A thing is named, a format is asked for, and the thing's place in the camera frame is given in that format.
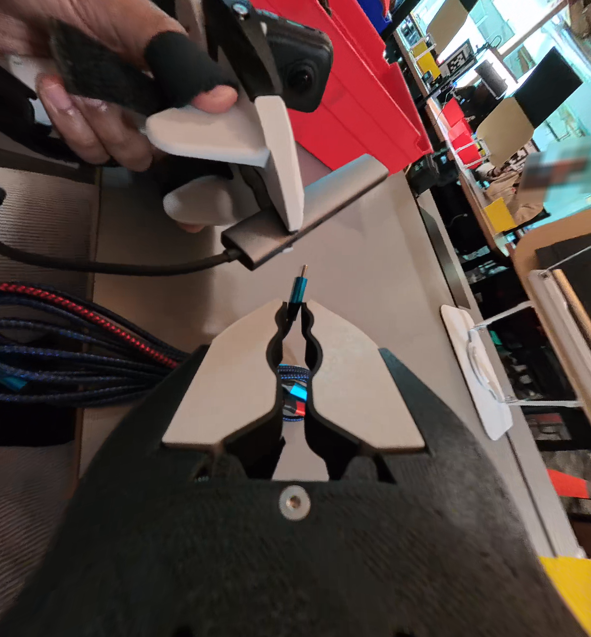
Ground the printed marker tag sign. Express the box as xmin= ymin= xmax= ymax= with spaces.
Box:
xmin=439 ymin=40 xmax=478 ymax=75

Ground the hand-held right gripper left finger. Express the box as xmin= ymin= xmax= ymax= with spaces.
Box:
xmin=161 ymin=299 xmax=286 ymax=478

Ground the small red bin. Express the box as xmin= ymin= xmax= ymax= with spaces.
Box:
xmin=442 ymin=97 xmax=486 ymax=169

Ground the large red storage bin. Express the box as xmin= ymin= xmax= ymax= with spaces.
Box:
xmin=250 ymin=0 xmax=433 ymax=173

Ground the large yellow storage bin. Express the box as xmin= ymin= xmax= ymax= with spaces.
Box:
xmin=539 ymin=555 xmax=591 ymax=637

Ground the clear acrylic holder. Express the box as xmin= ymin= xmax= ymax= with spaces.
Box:
xmin=467 ymin=299 xmax=582 ymax=410

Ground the black hub cable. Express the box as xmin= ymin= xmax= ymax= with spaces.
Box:
xmin=0 ymin=184 xmax=244 ymax=277

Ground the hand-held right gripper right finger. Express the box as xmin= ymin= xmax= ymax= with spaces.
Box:
xmin=303 ymin=299 xmax=428 ymax=481

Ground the grey desk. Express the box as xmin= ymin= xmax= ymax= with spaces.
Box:
xmin=77 ymin=164 xmax=587 ymax=560

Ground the black and tan panel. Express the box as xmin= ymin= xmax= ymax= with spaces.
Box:
xmin=427 ymin=0 xmax=475 ymax=48
xmin=476 ymin=47 xmax=584 ymax=167

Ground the blue storage bin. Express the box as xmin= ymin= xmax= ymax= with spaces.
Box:
xmin=356 ymin=0 xmax=393 ymax=35

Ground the wooden framed black board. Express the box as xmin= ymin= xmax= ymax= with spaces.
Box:
xmin=510 ymin=203 xmax=591 ymax=451

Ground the person's left hand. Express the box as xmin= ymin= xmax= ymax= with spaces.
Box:
xmin=0 ymin=0 xmax=240 ymax=172

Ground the white rounded base plate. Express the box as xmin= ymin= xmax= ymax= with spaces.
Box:
xmin=440 ymin=304 xmax=514 ymax=442

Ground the red black striped bar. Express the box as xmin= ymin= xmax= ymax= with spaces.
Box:
xmin=547 ymin=468 xmax=591 ymax=502

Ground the blue braided cable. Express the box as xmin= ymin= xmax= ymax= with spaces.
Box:
xmin=0 ymin=265 xmax=312 ymax=424

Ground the red braided cable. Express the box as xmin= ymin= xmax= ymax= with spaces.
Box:
xmin=0 ymin=283 xmax=182 ymax=369

